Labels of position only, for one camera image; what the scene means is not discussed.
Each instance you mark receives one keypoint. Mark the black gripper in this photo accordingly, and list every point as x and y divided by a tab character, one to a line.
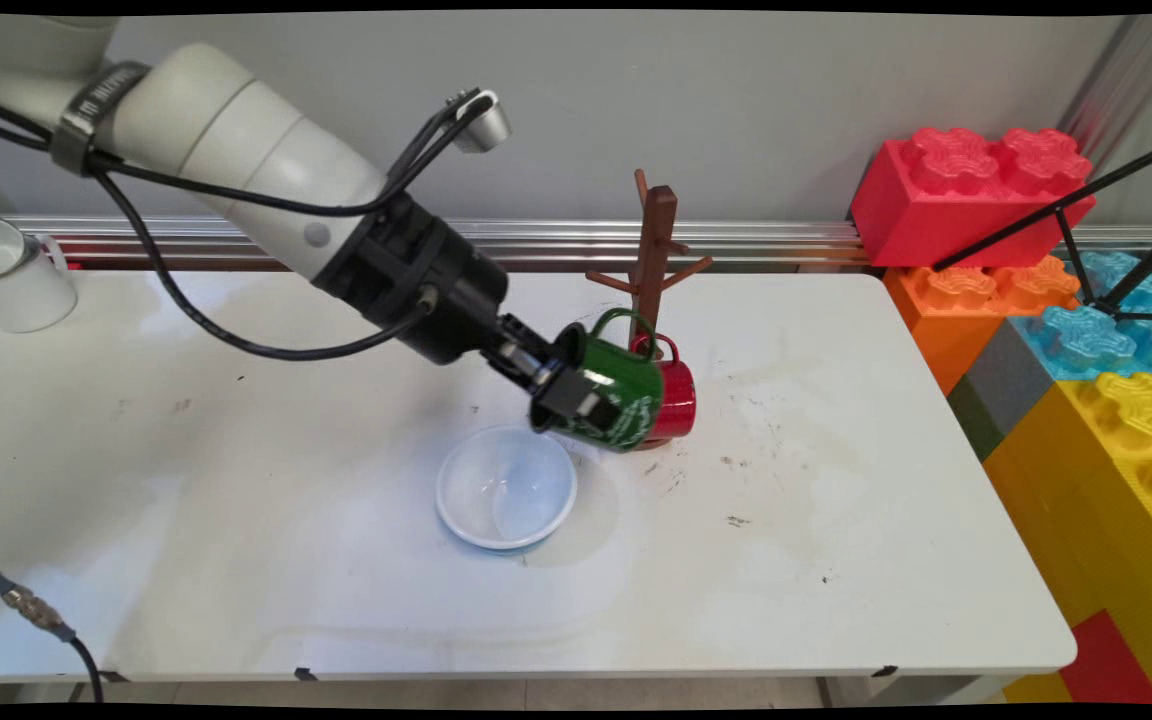
426	280

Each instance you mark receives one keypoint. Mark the green enamel mug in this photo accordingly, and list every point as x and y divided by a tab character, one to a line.
626	385

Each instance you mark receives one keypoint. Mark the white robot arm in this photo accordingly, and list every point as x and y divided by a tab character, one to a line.
226	130

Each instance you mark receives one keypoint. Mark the white bowl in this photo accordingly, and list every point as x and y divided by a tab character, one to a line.
506	490

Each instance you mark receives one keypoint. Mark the red enamel mug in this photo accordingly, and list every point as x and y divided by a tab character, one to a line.
678	400

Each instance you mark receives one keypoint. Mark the brown wooden mug tree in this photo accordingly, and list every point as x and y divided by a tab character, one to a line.
656	230

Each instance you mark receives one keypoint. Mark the orange giant toy brick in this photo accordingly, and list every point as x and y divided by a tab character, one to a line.
946	320

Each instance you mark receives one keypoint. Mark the red giant toy brick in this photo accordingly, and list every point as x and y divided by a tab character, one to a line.
936	210

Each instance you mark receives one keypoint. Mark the dark green toy brick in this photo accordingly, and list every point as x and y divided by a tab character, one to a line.
976	420

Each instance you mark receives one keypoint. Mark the grey giant toy brick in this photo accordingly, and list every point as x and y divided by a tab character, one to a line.
1011	380

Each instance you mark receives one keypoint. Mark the white mug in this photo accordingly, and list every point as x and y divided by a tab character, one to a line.
26	295

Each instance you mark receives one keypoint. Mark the blue giant toy brick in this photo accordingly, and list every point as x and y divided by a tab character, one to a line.
1086	345

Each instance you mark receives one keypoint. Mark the black tripod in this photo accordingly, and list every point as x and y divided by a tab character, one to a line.
1066	212

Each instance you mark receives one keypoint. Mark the yellow giant toy brick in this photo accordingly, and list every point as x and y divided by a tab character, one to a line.
1086	500

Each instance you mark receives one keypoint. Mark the small red toy brick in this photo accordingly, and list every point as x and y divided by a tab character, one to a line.
1106	665

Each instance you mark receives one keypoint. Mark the aluminium rail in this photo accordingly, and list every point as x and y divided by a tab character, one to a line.
756	240

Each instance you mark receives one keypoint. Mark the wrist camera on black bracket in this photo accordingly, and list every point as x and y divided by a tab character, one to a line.
484	125

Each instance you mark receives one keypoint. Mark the aluminium vertical post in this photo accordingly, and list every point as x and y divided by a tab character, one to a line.
1116	90

